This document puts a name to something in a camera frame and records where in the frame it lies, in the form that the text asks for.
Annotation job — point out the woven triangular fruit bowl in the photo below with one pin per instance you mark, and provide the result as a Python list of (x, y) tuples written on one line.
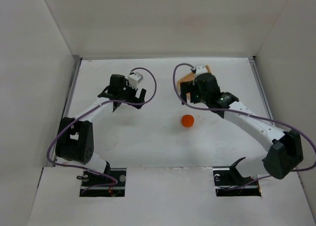
[(191, 76)]

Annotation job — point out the fake orange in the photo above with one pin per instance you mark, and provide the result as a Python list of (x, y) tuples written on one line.
[(187, 121)]

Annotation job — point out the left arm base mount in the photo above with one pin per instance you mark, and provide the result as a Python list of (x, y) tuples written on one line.
[(93, 185)]

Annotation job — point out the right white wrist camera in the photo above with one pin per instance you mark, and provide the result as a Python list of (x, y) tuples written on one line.
[(198, 70)]

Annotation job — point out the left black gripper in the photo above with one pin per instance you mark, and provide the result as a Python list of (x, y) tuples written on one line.
[(131, 93)]

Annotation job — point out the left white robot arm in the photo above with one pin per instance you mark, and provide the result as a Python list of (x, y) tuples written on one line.
[(76, 144)]

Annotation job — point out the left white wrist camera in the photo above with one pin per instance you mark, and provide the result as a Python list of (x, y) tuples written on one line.
[(134, 79)]

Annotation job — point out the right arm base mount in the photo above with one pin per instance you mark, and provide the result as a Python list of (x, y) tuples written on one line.
[(230, 183)]

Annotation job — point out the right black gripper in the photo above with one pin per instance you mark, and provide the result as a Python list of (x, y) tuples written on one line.
[(188, 88)]

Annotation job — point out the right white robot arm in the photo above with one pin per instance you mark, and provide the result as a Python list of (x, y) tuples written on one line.
[(284, 149)]

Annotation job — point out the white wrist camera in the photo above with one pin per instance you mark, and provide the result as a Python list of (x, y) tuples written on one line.
[(134, 79), (198, 70)]

